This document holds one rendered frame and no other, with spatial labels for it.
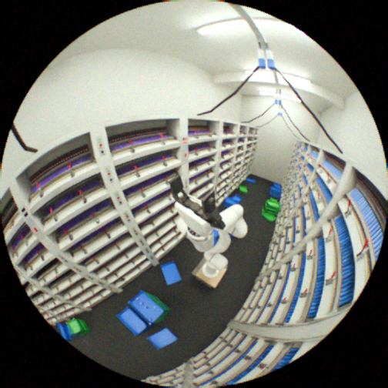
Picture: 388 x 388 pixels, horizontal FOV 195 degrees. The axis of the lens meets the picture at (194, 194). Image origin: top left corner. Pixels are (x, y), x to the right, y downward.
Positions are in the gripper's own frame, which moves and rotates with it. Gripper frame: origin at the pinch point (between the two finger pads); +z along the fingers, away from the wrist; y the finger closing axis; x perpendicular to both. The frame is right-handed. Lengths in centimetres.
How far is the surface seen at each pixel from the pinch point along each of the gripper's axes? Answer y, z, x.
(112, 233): 67, -52, -43
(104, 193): 65, -18, -23
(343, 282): -66, -21, 9
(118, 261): 66, -85, -66
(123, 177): 72, -21, -5
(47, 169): 80, 20, -51
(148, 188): 71, -43, 7
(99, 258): 67, -63, -73
